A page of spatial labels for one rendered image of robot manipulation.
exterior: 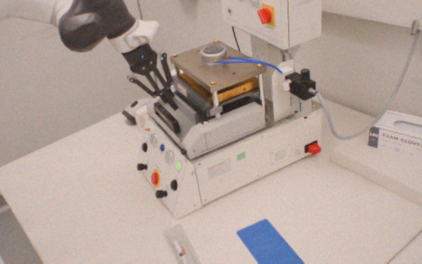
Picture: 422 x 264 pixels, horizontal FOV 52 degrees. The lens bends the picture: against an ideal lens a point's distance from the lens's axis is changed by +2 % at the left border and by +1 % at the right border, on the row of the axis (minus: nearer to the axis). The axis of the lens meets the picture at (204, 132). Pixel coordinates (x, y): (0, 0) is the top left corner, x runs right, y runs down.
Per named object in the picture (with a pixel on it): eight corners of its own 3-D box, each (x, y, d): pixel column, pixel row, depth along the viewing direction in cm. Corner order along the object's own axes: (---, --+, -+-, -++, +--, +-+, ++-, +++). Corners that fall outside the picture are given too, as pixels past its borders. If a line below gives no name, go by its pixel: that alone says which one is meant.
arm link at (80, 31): (73, 50, 114) (78, 65, 106) (39, 6, 106) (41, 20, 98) (132, 12, 114) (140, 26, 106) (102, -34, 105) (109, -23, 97)
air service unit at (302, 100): (289, 102, 129) (288, 56, 121) (322, 122, 118) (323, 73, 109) (275, 108, 127) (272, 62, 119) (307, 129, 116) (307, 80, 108)
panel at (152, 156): (138, 166, 150) (149, 116, 143) (173, 215, 127) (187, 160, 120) (132, 166, 149) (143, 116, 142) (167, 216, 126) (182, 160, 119)
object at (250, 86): (225, 69, 143) (222, 42, 138) (263, 92, 126) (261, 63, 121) (179, 85, 138) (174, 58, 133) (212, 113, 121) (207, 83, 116)
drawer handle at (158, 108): (160, 111, 136) (158, 100, 133) (180, 132, 124) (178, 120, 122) (154, 114, 135) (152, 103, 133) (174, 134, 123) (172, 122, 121)
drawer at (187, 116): (231, 89, 149) (228, 69, 145) (267, 114, 132) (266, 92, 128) (153, 119, 140) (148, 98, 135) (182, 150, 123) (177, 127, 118)
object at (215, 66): (237, 59, 148) (234, 23, 141) (294, 92, 124) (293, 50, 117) (174, 82, 140) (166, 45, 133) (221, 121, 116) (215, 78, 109)
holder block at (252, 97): (226, 82, 146) (226, 75, 144) (260, 105, 130) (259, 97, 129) (183, 98, 141) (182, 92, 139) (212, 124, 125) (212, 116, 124)
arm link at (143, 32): (102, 33, 113) (113, 49, 116) (116, 47, 103) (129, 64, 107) (140, 5, 114) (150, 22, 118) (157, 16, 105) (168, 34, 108)
